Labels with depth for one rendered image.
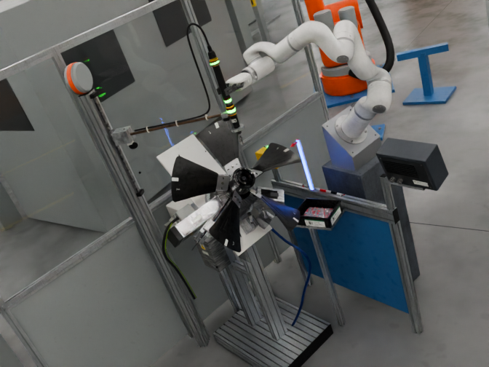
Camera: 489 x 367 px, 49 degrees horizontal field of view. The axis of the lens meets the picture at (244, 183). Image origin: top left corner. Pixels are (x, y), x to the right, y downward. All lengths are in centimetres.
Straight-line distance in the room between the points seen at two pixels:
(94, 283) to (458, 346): 205
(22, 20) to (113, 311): 261
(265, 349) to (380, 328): 69
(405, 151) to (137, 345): 205
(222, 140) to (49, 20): 262
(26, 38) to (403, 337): 365
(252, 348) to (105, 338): 89
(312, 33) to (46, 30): 300
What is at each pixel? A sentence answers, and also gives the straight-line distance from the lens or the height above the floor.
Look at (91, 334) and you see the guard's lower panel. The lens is 340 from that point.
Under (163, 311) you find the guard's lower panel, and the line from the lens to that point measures 359.
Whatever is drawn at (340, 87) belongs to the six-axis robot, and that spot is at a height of 16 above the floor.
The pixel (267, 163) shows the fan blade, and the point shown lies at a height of 119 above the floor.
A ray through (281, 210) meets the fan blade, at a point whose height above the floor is 102.
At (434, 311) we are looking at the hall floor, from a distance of 347.
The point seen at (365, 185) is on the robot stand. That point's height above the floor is 86.
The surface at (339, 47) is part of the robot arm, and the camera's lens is 248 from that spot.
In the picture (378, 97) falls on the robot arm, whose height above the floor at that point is 138.
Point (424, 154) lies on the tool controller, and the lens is 245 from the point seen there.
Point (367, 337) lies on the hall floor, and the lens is 338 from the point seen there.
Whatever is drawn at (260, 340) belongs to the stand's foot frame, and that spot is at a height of 8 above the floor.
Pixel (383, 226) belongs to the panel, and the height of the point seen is 73.
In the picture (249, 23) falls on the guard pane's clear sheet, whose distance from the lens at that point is 365.
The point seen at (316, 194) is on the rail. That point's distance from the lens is 312.
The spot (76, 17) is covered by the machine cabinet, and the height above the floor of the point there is 193.
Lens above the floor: 242
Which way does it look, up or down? 27 degrees down
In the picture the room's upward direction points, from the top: 20 degrees counter-clockwise
